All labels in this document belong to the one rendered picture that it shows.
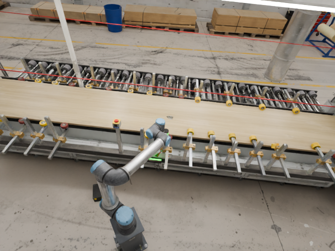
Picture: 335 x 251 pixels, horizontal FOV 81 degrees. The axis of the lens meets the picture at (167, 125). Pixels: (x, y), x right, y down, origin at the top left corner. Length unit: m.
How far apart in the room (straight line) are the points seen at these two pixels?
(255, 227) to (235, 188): 0.56
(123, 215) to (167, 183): 1.25
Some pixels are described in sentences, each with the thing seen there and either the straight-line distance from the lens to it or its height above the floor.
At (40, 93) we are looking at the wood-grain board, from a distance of 3.25.
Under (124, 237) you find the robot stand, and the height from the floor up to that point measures 0.60.
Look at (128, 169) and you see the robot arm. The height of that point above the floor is 1.42.
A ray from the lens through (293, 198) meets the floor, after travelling 3.57.
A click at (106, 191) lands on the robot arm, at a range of 1.68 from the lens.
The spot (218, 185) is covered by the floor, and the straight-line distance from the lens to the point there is 3.15.
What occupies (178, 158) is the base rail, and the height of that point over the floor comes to 0.70.
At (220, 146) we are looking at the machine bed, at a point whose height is 0.76.
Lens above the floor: 2.67
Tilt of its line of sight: 46 degrees down
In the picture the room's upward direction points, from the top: 6 degrees clockwise
